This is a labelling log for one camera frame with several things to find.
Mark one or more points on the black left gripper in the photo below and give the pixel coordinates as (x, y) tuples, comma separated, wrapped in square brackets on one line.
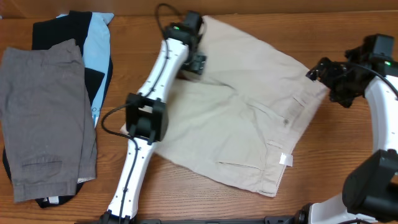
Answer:
[(196, 65)]

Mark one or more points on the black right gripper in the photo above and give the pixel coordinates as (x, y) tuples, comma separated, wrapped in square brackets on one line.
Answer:
[(331, 67)]

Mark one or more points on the beige khaki shorts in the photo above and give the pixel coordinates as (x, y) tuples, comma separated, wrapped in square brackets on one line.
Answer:
[(239, 123)]

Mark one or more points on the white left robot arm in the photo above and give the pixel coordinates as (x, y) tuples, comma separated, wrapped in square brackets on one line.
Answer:
[(146, 112)]

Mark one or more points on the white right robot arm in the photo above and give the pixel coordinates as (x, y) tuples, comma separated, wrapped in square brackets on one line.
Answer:
[(368, 194)]

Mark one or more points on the grey shorts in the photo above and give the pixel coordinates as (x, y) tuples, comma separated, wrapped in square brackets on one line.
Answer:
[(46, 121)]

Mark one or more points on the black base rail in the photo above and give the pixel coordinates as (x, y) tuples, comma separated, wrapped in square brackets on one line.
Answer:
[(286, 219)]

